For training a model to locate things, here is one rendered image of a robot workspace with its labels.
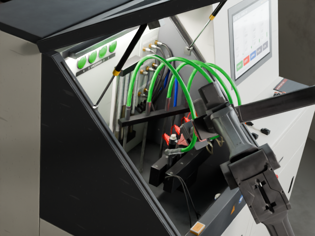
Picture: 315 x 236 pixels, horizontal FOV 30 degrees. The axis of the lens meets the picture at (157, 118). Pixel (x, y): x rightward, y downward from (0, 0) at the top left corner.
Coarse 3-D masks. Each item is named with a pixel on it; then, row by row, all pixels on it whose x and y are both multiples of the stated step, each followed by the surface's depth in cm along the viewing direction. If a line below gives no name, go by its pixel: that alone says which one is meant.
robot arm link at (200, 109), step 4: (196, 100) 196; (200, 100) 196; (196, 104) 197; (200, 104) 196; (204, 104) 196; (196, 108) 197; (200, 108) 196; (204, 108) 195; (196, 112) 198; (200, 112) 196; (204, 112) 195
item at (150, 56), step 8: (152, 56) 197; (168, 64) 191; (136, 72) 208; (176, 72) 189; (184, 88) 187; (128, 96) 215; (128, 104) 216; (192, 104) 186; (192, 112) 186; (192, 144) 190
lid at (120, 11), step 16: (144, 0) 191; (160, 0) 159; (176, 0) 147; (192, 0) 144; (208, 0) 142; (224, 0) 140; (96, 16) 197; (112, 16) 164; (128, 16) 156; (144, 16) 153; (160, 16) 151; (64, 32) 171; (80, 32) 167; (96, 32) 164; (112, 32) 161; (48, 48) 176
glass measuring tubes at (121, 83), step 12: (132, 60) 220; (120, 72) 214; (132, 72) 222; (120, 84) 218; (120, 96) 220; (132, 96) 231; (120, 108) 223; (132, 108) 233; (120, 132) 232; (132, 132) 239; (120, 144) 232
